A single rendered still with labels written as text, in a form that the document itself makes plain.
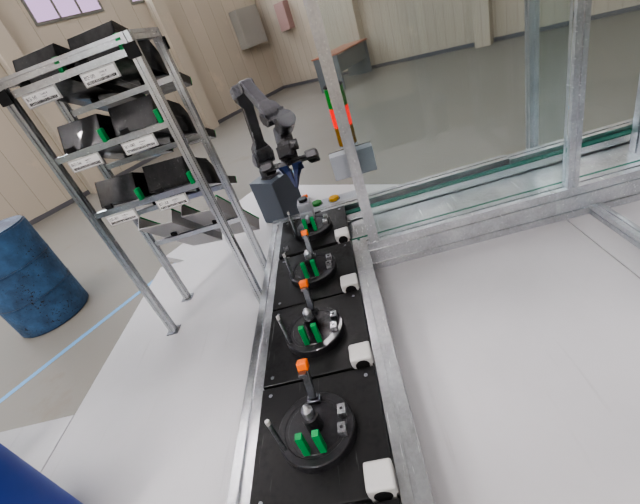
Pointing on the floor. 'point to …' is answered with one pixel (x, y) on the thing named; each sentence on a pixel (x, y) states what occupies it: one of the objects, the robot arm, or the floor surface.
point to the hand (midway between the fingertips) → (294, 177)
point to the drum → (27, 279)
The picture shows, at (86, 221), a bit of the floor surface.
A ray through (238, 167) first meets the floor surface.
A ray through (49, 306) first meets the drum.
